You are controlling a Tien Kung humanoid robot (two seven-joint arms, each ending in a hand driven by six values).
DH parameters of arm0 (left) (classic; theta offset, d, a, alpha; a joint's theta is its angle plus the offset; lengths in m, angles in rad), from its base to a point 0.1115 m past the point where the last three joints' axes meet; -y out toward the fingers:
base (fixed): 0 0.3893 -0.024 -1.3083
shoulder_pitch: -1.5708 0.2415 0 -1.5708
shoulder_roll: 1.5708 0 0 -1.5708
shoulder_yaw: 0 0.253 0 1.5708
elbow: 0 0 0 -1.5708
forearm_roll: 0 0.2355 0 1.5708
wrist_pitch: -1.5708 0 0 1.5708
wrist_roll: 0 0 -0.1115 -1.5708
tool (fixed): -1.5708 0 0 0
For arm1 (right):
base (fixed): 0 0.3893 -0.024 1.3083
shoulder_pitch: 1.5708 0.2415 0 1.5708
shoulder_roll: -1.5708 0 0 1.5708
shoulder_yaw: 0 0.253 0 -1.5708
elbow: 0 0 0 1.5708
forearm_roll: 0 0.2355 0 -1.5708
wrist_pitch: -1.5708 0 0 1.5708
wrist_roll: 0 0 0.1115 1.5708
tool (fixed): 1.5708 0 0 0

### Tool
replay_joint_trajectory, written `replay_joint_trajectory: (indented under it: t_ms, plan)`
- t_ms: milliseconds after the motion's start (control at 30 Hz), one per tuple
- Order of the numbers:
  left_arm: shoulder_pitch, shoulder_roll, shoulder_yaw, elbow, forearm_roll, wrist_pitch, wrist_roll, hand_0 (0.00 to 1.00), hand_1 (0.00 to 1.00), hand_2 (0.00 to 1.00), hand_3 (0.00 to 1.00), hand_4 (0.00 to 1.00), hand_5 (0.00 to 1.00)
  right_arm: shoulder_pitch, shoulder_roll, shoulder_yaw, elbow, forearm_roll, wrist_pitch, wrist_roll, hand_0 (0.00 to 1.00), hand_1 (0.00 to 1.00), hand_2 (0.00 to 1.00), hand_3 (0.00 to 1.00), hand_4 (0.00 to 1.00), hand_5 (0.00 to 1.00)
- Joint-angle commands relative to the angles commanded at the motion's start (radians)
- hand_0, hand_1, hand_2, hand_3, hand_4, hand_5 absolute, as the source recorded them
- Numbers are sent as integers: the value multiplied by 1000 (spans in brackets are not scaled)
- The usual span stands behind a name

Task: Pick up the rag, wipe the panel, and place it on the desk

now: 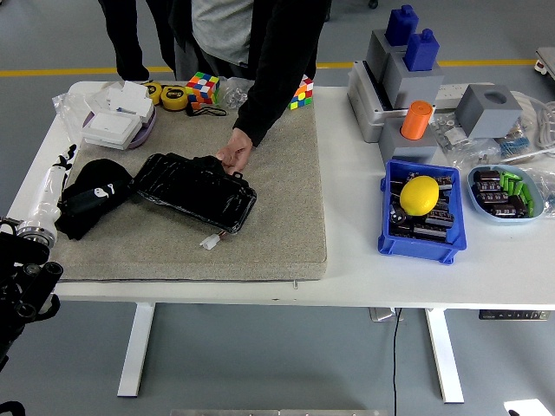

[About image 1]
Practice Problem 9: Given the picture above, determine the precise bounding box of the person's hand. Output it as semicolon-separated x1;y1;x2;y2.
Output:
215;128;254;173

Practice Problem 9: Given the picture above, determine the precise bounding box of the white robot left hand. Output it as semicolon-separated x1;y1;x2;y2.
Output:
25;144;78;224

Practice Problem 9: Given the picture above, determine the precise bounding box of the black rag with white print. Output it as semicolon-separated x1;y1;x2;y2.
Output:
55;158;135;242

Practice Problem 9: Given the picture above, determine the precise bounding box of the black glossy panel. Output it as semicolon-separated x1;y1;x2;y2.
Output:
127;152;258;236

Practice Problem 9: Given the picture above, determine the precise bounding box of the black table control panel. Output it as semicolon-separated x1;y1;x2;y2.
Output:
478;309;551;322

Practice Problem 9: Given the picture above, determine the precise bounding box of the clear bag of metal parts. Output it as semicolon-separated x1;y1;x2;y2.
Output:
216;76;255;109

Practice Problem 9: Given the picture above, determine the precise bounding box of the colourful puzzle cube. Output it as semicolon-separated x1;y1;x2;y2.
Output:
288;74;316;111
185;71;221;109

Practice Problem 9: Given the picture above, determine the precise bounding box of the grey-brown mat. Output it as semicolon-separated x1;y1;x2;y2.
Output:
50;103;329;283

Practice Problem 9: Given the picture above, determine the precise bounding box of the yellow tape measure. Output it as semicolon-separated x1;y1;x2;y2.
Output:
145;81;165;106
160;84;190;112

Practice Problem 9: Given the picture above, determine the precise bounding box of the purple bowl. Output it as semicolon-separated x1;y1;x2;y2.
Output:
82;103;157;151

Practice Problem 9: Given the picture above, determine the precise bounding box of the open white carton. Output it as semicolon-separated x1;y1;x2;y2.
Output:
84;81;153;119

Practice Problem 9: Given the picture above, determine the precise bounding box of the grey block holding orange cylinder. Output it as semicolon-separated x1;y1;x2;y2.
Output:
379;119;439;165

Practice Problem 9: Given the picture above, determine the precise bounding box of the grey block holding blue bottle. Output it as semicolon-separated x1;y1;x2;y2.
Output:
365;29;408;83
382;51;447;110

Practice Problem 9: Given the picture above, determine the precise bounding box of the white table leg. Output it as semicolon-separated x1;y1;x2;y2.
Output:
424;308;466;405
116;302;156;398

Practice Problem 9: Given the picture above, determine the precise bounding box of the orange cylinder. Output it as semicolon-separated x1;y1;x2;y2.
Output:
400;100;435;140

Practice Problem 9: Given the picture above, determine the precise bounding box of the yellow lemon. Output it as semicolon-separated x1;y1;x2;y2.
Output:
398;175;441;217

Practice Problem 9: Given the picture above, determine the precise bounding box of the blue bottle-shaped block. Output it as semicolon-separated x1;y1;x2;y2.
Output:
384;3;421;47
403;28;441;73

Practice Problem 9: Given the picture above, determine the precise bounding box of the clear bag of small parts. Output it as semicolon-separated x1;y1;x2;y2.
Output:
428;111;502;168

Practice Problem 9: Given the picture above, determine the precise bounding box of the grey box under table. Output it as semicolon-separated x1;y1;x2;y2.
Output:
369;306;405;322

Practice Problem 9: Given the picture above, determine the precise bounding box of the blue plastic bin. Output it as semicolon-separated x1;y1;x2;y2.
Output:
377;158;468;264

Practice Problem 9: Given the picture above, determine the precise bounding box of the light blue bowl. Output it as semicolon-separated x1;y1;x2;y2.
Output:
467;164;545;226

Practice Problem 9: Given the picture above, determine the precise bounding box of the grey block with round hole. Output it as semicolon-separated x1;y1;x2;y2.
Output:
454;83;525;140

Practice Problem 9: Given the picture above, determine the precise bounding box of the bundle of blue resistors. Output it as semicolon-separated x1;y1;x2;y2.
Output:
498;132;532;159

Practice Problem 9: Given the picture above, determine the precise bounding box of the crumpled clear plastic bag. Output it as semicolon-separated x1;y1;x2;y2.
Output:
519;164;555;218

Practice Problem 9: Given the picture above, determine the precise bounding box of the black tape measure strap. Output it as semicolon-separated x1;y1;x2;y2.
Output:
186;103;228;118

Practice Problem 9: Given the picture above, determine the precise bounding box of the white square switch box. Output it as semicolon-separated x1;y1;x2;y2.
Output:
80;109;144;152

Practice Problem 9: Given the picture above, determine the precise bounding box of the white connector plug with wires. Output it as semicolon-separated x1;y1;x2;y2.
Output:
199;231;226;251

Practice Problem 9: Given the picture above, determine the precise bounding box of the light grey enclosure box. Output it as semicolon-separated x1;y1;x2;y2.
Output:
346;60;411;144

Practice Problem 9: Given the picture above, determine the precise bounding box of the black hanging cable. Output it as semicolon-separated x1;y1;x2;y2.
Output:
391;307;402;416

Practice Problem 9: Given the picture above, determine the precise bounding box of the white coiled cable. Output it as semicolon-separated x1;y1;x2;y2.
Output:
535;100;555;151

